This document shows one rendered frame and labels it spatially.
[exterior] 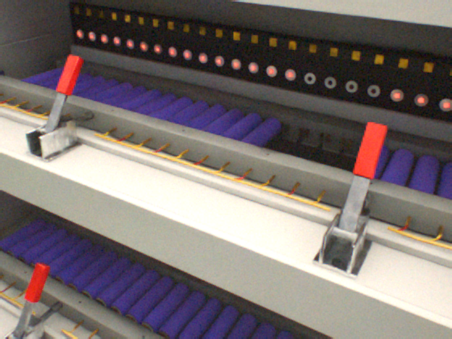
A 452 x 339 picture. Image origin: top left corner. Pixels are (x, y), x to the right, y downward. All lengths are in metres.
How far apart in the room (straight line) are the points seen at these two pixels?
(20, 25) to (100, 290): 0.33
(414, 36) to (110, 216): 0.32
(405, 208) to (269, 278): 0.11
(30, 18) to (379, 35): 0.41
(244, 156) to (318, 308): 0.13
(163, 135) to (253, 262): 0.15
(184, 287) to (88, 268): 0.11
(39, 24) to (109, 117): 0.23
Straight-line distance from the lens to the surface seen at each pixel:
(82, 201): 0.40
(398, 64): 0.43
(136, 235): 0.37
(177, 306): 0.51
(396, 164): 0.39
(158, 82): 0.53
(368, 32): 0.49
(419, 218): 0.34
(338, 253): 0.31
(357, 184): 0.30
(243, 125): 0.43
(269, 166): 0.36
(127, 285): 0.54
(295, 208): 0.34
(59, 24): 0.66
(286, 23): 0.51
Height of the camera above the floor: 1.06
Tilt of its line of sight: 8 degrees down
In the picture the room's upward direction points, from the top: 12 degrees clockwise
